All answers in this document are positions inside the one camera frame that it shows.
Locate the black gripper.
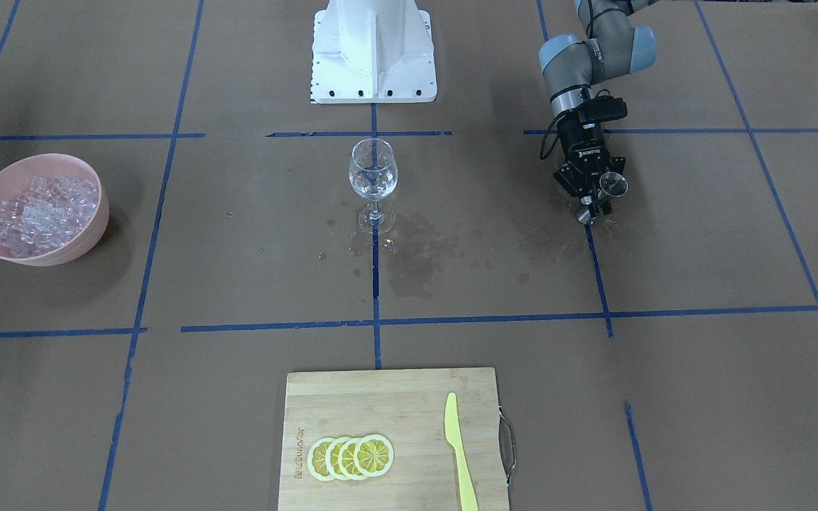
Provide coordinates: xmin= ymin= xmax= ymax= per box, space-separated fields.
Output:
xmin=555 ymin=114 xmax=626 ymax=221

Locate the steel jigger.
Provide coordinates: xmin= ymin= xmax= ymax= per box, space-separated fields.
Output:
xmin=578 ymin=171 xmax=629 ymax=224

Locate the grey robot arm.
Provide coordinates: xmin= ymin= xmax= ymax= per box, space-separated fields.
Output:
xmin=538 ymin=1 xmax=657 ymax=224

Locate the clear wine glass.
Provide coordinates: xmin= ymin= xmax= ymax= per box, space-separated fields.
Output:
xmin=349 ymin=137 xmax=398 ymax=235

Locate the pile of ice cubes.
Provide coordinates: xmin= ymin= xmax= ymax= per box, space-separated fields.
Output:
xmin=0 ymin=175 xmax=105 ymax=258

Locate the yellow plastic knife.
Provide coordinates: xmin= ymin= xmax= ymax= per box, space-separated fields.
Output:
xmin=442 ymin=392 xmax=479 ymax=510

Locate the bamboo cutting board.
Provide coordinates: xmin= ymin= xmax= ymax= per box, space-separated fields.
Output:
xmin=277 ymin=368 xmax=510 ymax=510

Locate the lemon slice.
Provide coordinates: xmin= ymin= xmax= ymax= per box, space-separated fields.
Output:
xmin=353 ymin=434 xmax=395 ymax=478
xmin=337 ymin=439 xmax=368 ymax=480
xmin=308 ymin=437 xmax=335 ymax=482
xmin=325 ymin=436 xmax=350 ymax=480

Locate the pink bowl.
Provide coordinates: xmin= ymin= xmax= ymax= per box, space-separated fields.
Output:
xmin=0 ymin=154 xmax=109 ymax=266

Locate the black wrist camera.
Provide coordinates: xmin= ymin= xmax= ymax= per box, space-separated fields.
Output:
xmin=578 ymin=96 xmax=628 ymax=125

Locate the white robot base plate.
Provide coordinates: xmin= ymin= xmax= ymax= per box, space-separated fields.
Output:
xmin=310 ymin=1 xmax=438 ymax=104

